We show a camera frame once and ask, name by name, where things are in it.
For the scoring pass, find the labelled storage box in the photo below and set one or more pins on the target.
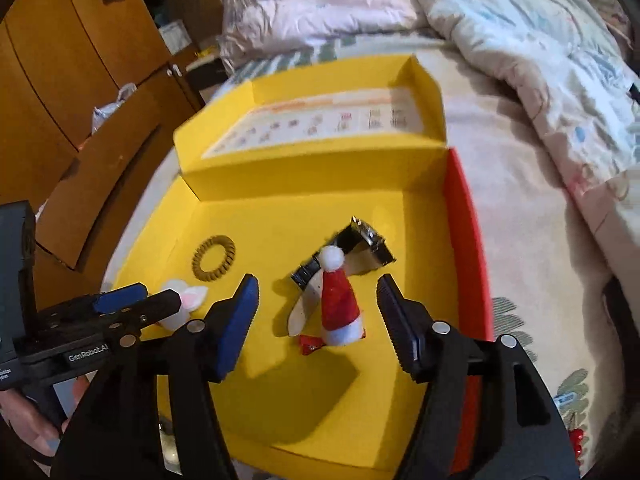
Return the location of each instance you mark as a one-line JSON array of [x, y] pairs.
[[174, 37]]

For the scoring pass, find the printed instruction sheet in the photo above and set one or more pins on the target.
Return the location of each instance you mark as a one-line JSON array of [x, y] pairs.
[[325, 120]]

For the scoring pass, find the red santa hat hair clip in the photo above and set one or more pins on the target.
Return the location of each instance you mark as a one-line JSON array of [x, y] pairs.
[[337, 300]]

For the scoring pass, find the black nightstand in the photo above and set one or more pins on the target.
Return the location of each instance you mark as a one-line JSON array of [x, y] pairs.
[[207, 80]]

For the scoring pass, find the white plastic bag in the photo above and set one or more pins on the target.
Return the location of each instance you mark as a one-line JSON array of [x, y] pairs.
[[107, 110]]

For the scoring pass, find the person's left hand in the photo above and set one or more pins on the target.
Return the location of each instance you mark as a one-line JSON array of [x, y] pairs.
[[30, 425]]

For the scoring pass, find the yellow cardboard box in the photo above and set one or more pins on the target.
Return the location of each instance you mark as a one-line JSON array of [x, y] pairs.
[[280, 220]]

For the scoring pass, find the small red packet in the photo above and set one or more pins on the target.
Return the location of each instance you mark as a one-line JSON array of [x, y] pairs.
[[310, 344]]

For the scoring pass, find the floral white quilt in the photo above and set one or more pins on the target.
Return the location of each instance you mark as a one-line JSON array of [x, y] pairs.
[[540, 60]]

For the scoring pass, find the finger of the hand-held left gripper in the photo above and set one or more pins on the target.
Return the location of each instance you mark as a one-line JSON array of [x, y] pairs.
[[120, 297], [152, 307]]

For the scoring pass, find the clear plastic bag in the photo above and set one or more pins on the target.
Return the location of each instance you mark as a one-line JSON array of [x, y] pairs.
[[240, 0]]

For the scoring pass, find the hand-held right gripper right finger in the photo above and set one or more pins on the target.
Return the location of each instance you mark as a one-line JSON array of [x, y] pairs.
[[400, 332]]

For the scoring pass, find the pink pillow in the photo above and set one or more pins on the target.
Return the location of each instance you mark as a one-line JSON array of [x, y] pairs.
[[320, 15]]

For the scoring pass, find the red ornament hairpin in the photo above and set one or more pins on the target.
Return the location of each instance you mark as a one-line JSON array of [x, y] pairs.
[[577, 442]]

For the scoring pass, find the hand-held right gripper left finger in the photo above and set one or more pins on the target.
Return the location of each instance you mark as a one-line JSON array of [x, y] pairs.
[[239, 327]]

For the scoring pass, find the white plush rabbit hair clip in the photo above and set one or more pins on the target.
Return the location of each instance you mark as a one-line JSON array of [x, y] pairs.
[[192, 298]]

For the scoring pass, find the wooden wardrobe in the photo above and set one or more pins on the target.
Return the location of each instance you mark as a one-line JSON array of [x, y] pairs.
[[60, 70]]

